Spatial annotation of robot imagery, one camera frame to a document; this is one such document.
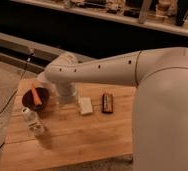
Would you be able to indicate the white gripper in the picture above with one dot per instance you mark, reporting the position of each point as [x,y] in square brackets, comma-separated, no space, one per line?
[66,93]

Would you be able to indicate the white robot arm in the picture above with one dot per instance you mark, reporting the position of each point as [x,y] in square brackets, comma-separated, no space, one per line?
[160,107]

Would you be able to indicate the white sponge block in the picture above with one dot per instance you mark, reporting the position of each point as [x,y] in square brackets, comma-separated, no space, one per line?
[85,106]

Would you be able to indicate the orange carrot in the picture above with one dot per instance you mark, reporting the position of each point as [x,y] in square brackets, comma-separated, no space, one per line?
[36,98]

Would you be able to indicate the dark red bowl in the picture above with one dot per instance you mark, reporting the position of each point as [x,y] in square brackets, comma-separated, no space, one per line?
[27,99]

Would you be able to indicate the dark brown chocolate bar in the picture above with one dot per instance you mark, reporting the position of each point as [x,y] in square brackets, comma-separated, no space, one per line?
[107,103]

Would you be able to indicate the wooden board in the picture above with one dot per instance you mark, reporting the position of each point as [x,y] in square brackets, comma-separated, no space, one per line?
[70,138]

